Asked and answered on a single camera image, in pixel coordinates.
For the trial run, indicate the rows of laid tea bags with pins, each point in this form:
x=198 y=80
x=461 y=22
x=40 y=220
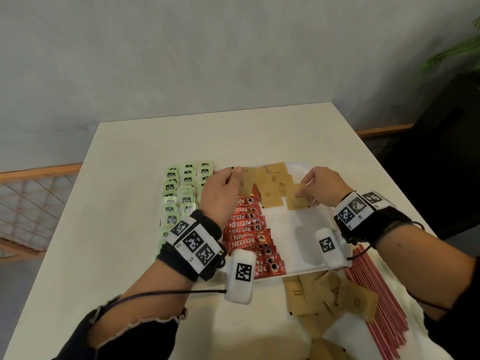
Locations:
x=187 y=172

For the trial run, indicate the wooden lattice screen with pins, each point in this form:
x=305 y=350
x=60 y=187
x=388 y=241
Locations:
x=37 y=172

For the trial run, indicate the black furniture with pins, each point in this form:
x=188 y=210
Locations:
x=438 y=164

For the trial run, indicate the brown sugar packet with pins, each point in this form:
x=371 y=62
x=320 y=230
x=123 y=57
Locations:
x=247 y=179
x=284 y=181
x=275 y=167
x=262 y=176
x=296 y=201
x=272 y=198

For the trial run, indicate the black left wristband marker tags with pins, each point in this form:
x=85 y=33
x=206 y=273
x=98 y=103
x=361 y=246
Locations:
x=191 y=243

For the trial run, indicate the red stirrer sticks bundle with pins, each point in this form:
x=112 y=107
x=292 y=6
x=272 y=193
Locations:
x=375 y=296

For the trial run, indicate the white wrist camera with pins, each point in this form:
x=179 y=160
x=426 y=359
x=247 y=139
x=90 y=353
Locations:
x=242 y=277
x=330 y=247

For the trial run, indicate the wooden wall rail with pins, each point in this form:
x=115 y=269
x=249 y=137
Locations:
x=382 y=131

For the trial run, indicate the red Nescafe coffee sticks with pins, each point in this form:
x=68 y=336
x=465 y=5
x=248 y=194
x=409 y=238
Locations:
x=243 y=243

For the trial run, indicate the person's right forearm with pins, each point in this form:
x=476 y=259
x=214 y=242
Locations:
x=423 y=269

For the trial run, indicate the white tray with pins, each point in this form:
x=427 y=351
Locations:
x=300 y=228

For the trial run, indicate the person's black top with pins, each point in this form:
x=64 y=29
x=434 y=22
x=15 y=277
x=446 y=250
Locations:
x=142 y=341

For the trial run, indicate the person's right hand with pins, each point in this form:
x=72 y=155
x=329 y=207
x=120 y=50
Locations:
x=326 y=185

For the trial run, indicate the person's left forearm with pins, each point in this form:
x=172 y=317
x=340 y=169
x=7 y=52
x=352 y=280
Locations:
x=142 y=307

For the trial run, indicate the person's left hand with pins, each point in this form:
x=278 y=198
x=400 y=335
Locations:
x=219 y=198

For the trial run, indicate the green hanging plant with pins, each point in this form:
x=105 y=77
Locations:
x=457 y=52

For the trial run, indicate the pile of brown sugar packets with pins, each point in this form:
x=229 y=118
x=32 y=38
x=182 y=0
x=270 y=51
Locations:
x=300 y=296

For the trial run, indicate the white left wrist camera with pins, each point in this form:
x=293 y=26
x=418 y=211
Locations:
x=242 y=277

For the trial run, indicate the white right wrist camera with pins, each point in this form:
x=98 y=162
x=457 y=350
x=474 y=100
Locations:
x=330 y=247

